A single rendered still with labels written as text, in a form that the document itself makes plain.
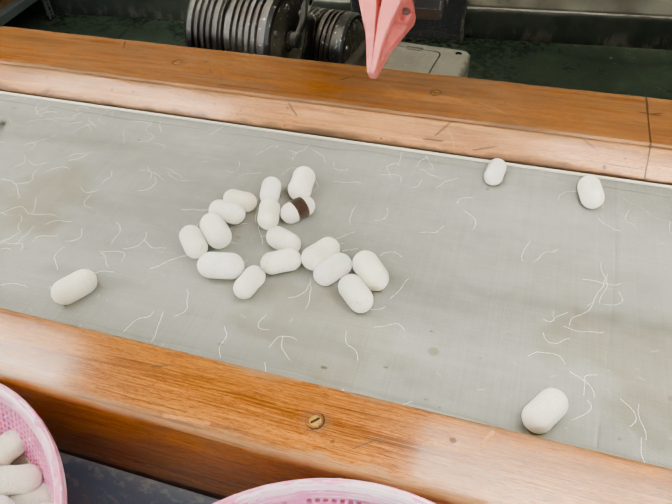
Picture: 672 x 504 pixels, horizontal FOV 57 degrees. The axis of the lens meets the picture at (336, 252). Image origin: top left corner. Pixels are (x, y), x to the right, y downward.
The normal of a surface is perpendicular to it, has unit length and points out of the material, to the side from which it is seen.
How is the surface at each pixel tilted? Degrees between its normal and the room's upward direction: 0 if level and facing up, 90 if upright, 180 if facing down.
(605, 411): 0
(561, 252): 0
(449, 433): 0
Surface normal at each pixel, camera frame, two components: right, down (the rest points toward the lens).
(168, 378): -0.04, -0.72
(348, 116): -0.23, -0.04
